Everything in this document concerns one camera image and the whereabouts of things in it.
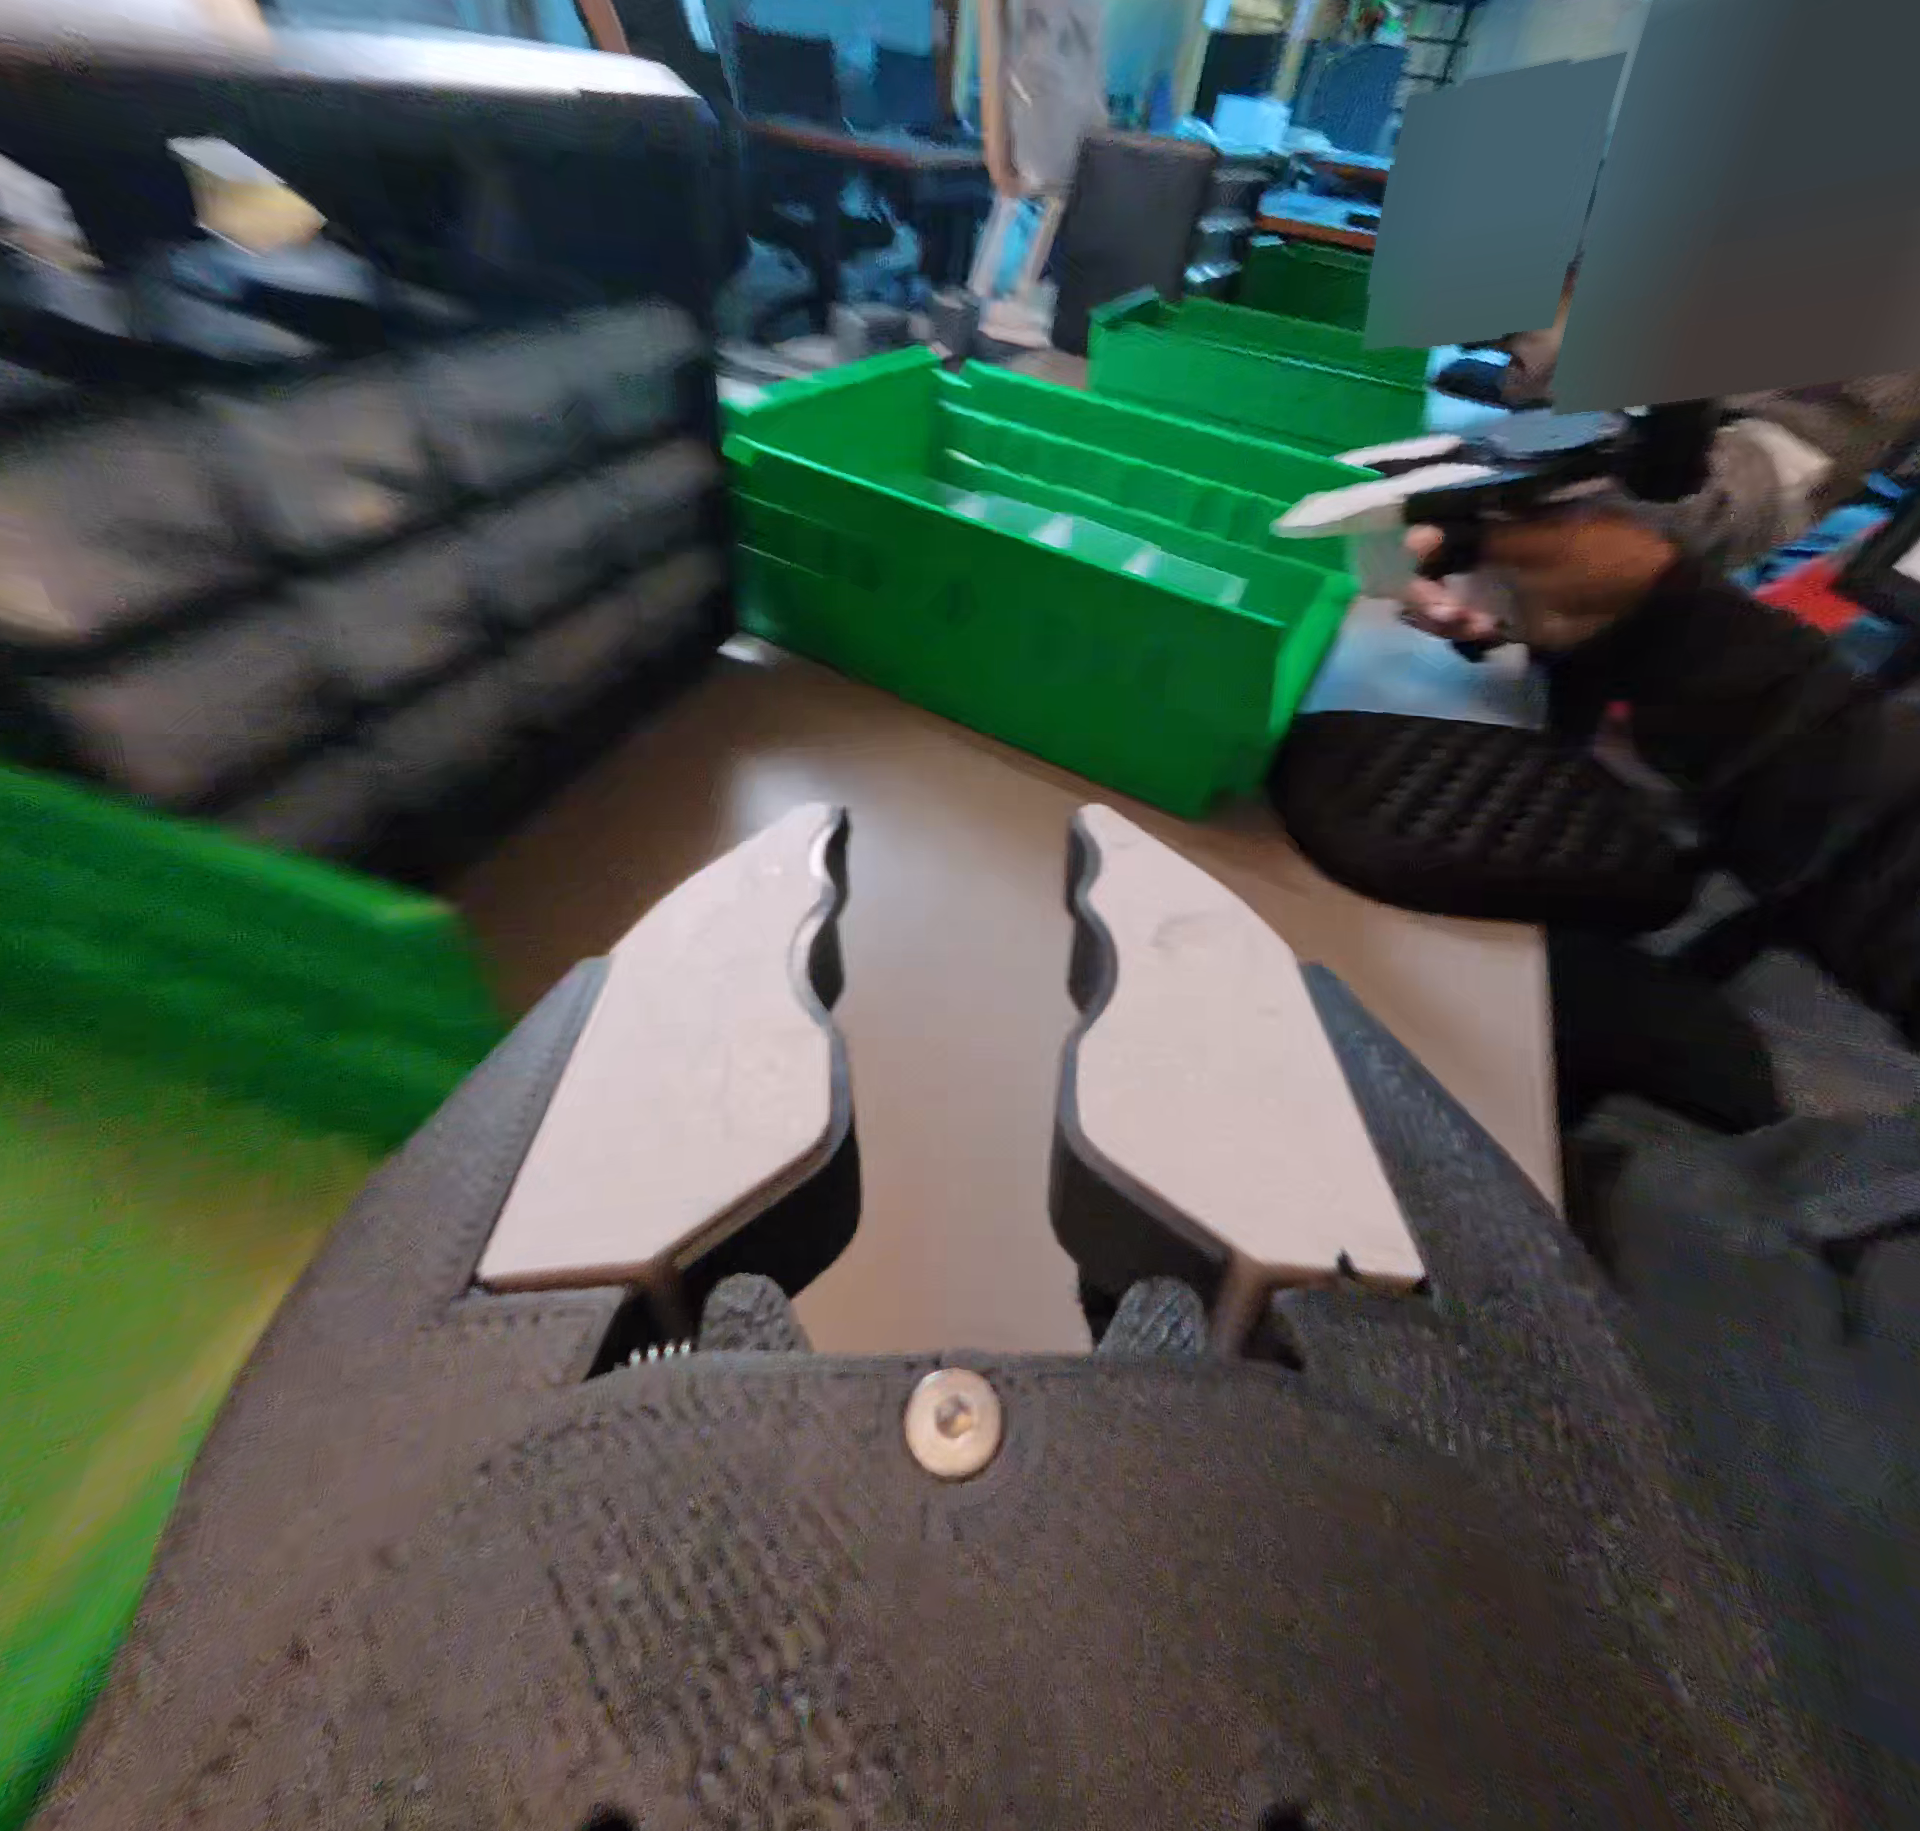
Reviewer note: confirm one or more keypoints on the black drawer cabinet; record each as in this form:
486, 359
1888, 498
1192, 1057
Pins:
1140, 225
450, 510

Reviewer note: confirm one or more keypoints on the person's legs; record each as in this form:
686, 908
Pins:
1771, 1262

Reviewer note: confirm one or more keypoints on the green plastic bin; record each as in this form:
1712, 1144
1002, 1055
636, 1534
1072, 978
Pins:
1230, 360
1306, 280
1020, 660
181, 1035

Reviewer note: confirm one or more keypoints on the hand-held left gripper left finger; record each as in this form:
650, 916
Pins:
691, 1095

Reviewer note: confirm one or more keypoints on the wooden stand with sheet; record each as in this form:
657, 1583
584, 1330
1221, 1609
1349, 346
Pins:
1050, 61

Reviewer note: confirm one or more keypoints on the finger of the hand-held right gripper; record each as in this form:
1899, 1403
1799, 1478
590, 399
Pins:
1350, 508
1411, 450

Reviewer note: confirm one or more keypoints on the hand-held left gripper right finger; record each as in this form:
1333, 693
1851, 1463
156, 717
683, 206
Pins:
1230, 1112

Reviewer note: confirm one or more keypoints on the pale desk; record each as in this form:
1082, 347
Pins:
961, 931

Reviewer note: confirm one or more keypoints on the set of clear drawers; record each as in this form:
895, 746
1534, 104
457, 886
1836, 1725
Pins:
376, 586

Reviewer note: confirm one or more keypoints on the person's right forearm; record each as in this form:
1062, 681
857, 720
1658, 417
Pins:
1725, 705

